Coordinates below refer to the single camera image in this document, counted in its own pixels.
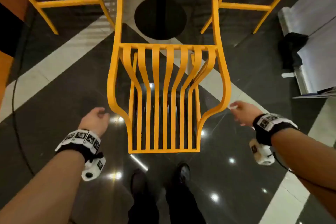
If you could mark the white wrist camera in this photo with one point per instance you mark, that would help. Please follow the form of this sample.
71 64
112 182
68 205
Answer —
262 153
93 168

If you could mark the yellow slatted chair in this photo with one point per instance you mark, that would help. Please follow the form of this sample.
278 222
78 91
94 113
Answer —
244 6
156 74
68 2

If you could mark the person's right hand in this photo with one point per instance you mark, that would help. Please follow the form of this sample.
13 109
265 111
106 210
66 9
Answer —
246 113

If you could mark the person's right forearm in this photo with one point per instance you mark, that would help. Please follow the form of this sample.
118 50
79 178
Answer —
307 155

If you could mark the black bag on banner base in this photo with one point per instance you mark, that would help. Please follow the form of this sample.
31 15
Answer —
291 48

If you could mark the black shoe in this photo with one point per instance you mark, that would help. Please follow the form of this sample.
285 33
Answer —
138 181
183 175

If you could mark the white table black pedestal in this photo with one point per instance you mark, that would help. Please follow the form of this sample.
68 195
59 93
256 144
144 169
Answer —
160 19

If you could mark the grey roll-up banner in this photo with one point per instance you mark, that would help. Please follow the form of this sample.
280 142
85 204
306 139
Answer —
315 48

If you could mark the person's left forearm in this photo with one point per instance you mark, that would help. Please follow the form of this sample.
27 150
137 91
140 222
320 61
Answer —
44 189

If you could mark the person's left hand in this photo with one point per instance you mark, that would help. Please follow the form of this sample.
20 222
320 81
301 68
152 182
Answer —
94 122

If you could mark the black trousers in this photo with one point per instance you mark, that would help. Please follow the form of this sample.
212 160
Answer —
183 205

